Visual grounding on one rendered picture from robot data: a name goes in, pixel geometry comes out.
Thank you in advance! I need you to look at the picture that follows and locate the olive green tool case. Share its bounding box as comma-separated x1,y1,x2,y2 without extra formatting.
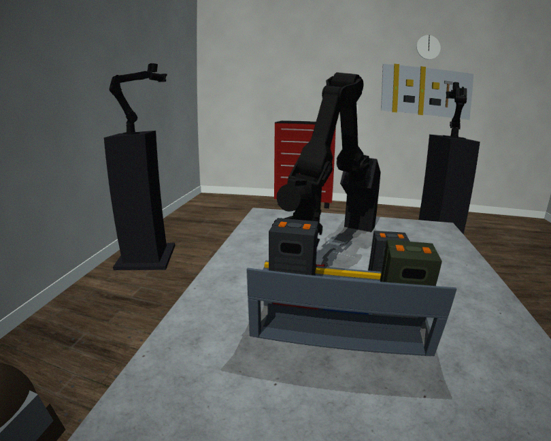
380,240,442,286

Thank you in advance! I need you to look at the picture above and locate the yellow flat bar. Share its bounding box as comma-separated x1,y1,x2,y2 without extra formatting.
265,262,381,280

